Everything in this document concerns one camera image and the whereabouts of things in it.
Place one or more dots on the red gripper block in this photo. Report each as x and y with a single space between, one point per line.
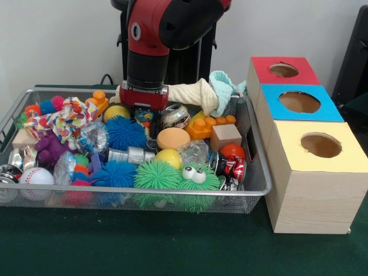
144 96

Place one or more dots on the blue globe ball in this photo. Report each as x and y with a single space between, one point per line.
147 117

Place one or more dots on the cream yellow muslin cloth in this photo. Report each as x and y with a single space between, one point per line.
192 95

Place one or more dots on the mint green muslin cloth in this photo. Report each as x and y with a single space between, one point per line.
224 92

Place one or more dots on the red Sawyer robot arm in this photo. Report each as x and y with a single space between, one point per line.
161 29

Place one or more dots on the shallow clear mesh bin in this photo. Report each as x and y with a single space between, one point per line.
259 178

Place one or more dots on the wooden box with three holes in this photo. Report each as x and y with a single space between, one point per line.
316 190

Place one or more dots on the silver drink can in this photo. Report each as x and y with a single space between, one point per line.
175 115

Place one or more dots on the blue spiky ball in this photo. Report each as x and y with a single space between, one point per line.
123 133
117 172

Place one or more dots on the large yellow ball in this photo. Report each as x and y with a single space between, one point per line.
116 112

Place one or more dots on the round orange disc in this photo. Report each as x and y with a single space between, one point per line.
173 138

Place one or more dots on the green spiky ball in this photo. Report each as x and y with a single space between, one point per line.
156 174

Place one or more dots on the orange toy building blocks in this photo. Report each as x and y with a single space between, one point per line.
210 125

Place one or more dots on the small wooden cube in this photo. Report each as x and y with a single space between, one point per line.
225 137

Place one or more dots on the green furry googly-eyed toy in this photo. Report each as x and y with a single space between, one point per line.
198 190

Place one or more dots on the crushed red soda can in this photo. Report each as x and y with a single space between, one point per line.
230 168

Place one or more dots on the dark green table cloth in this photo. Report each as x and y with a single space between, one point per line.
144 247

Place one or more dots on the black upright panel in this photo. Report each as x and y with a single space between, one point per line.
353 52

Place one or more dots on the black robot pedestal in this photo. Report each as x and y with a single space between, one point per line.
192 63

